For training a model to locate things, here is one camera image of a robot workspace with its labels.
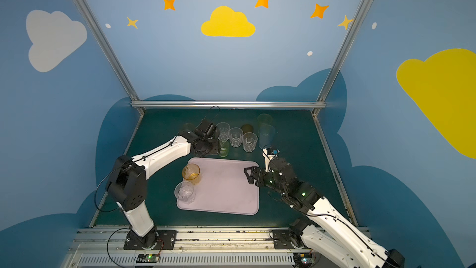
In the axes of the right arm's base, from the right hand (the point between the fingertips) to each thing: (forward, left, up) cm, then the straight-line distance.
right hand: (254, 168), depth 74 cm
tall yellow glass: (+27, +35, -7) cm, 45 cm away
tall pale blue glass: (+26, -7, -13) cm, 30 cm away
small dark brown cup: (+32, +3, -14) cm, 35 cm away
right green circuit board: (-28, -21, -20) cm, 40 cm away
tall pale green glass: (+34, -6, -7) cm, 36 cm away
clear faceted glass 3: (+26, +2, -17) cm, 32 cm away
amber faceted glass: (+4, +30, -17) cm, 35 cm away
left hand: (+14, +17, -8) cm, 23 cm away
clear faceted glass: (-5, +32, -18) cm, 37 cm away
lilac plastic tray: (-1, +14, -21) cm, 25 cm away
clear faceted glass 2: (+28, +10, -16) cm, 34 cm away
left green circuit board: (-31, +40, -19) cm, 54 cm away
